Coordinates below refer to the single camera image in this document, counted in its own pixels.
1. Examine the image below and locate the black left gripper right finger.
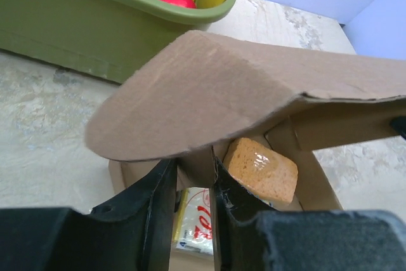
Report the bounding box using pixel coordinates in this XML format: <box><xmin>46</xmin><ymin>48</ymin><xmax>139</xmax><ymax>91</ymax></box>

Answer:
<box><xmin>213</xmin><ymin>161</ymin><xmax>405</xmax><ymax>270</ymax></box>

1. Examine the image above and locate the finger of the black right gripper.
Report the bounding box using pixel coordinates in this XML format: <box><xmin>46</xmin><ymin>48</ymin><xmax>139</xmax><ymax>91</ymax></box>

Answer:
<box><xmin>390</xmin><ymin>116</ymin><xmax>406</xmax><ymax>140</ymax></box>

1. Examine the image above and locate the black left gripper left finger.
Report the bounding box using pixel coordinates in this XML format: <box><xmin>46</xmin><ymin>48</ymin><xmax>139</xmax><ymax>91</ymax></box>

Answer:
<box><xmin>1</xmin><ymin>159</ymin><xmax>177</xmax><ymax>270</ymax></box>

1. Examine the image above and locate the orange sponge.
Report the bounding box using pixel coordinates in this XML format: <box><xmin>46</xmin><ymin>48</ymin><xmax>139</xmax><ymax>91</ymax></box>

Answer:
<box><xmin>223</xmin><ymin>138</ymin><xmax>298</xmax><ymax>205</ymax></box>

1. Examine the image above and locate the cardboard box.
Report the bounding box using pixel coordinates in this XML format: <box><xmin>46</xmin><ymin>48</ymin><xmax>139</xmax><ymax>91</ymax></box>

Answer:
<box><xmin>84</xmin><ymin>29</ymin><xmax>406</xmax><ymax>271</ymax></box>

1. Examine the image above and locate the olive green plastic bin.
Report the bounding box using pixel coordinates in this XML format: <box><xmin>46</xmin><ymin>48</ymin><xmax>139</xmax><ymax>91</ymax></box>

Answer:
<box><xmin>1</xmin><ymin>0</ymin><xmax>236</xmax><ymax>83</ymax></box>

